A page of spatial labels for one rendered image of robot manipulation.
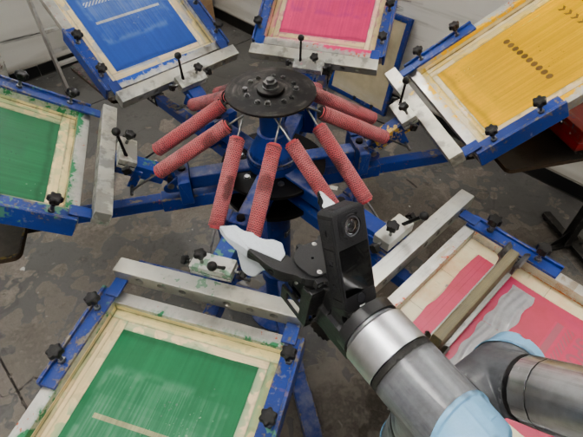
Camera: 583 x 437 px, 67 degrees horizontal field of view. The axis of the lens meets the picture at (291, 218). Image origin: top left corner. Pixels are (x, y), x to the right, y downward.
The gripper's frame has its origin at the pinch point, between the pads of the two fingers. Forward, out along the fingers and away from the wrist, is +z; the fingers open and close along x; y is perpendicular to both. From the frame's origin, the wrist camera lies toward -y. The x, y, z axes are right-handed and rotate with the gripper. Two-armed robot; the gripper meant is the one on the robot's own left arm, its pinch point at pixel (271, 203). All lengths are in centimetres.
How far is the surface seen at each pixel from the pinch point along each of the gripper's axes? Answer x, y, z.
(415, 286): 60, 61, 7
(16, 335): -52, 176, 136
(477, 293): 67, 53, -7
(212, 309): 10, 75, 37
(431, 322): 58, 65, -3
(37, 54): 22, 146, 402
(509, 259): 84, 51, -4
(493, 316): 73, 62, -12
